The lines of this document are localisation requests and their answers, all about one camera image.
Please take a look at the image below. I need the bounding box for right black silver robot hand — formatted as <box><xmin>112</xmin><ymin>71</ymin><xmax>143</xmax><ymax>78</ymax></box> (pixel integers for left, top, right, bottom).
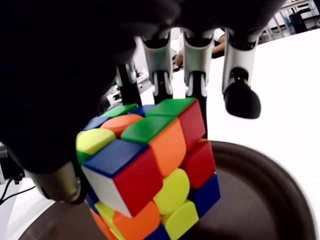
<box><xmin>0</xmin><ymin>0</ymin><xmax>288</xmax><ymax>205</ymax></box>

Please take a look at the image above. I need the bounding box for multicoloured Rubik's cube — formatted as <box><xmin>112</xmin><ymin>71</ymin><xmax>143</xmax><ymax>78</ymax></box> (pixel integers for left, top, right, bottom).
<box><xmin>76</xmin><ymin>97</ymin><xmax>221</xmax><ymax>240</ymax></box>

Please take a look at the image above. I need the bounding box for round dark brown plate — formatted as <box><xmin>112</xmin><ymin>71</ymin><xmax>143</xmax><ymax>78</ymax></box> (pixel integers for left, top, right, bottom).
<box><xmin>17</xmin><ymin>140</ymin><xmax>320</xmax><ymax>240</ymax></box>

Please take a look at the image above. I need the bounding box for person in white shirt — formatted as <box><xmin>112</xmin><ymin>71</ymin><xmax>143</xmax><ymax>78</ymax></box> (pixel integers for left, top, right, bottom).
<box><xmin>174</xmin><ymin>27</ymin><xmax>227</xmax><ymax>67</ymax></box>

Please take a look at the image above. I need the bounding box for black storage box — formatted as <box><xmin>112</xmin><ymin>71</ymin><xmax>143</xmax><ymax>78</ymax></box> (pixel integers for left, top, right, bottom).
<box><xmin>288</xmin><ymin>11</ymin><xmax>316</xmax><ymax>34</ymax></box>

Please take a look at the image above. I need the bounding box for thin black cable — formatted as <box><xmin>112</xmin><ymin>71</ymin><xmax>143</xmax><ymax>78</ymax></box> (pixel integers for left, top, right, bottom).
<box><xmin>0</xmin><ymin>178</ymin><xmax>37</xmax><ymax>206</ymax></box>

